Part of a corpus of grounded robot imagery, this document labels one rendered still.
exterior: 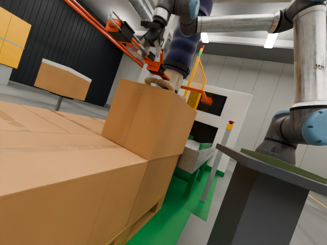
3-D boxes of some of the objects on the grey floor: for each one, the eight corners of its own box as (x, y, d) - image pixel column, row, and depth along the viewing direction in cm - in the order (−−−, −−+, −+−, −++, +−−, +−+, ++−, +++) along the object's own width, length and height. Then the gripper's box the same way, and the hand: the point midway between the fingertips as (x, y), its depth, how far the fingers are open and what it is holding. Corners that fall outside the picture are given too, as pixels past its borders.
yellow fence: (176, 156, 387) (204, 79, 383) (180, 157, 383) (208, 79, 379) (157, 161, 280) (195, 55, 276) (162, 164, 276) (200, 55, 272)
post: (200, 198, 189) (227, 123, 187) (205, 201, 187) (233, 125, 185) (199, 200, 183) (227, 123, 181) (205, 202, 180) (233, 125, 179)
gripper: (178, 29, 82) (166, 64, 82) (148, 27, 90) (137, 59, 90) (173, 18, 74) (159, 56, 75) (141, 16, 82) (129, 51, 82)
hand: (145, 55), depth 80 cm, fingers open, 14 cm apart
